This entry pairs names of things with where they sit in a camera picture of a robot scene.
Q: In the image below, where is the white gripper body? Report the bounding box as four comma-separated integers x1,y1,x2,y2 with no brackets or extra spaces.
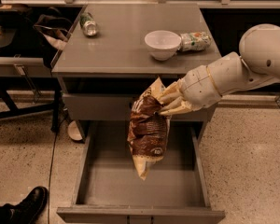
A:
178,65,221,110

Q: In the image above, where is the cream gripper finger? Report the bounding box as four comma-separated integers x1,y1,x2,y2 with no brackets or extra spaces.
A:
158,81,184,105
159,97,193,116

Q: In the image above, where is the brown chip bag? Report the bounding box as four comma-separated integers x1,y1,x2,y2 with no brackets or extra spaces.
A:
127,77,170,180

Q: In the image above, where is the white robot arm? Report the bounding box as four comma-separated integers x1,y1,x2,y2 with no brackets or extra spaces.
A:
159,24,280,116

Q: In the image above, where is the grey drawer cabinet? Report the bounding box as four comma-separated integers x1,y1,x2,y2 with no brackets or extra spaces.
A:
52,4,221,137

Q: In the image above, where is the closed grey top drawer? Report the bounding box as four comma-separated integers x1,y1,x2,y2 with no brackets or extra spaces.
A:
62,92,220,122

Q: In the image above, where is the open grey middle drawer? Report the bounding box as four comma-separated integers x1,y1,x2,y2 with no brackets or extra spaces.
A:
57,121,225,224

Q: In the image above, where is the white ceramic bowl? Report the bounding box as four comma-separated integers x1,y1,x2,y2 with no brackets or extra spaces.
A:
144,30,181,61

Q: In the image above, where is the round tan floor disc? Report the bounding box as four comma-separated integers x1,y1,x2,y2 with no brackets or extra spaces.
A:
67,120,82,141

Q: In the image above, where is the green soda can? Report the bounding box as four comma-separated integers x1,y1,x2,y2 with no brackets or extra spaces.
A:
79,12,99,36

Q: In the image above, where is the black side table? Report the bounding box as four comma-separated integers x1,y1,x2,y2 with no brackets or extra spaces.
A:
0,4,60,132

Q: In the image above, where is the black leather shoe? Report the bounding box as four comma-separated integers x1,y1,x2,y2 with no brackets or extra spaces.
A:
8,186,49,224

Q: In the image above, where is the black floor cable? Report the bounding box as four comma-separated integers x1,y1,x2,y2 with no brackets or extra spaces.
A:
46,114,69,224

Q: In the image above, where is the dark bag with straps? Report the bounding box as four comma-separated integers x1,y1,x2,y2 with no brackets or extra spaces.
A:
34,7,73,69

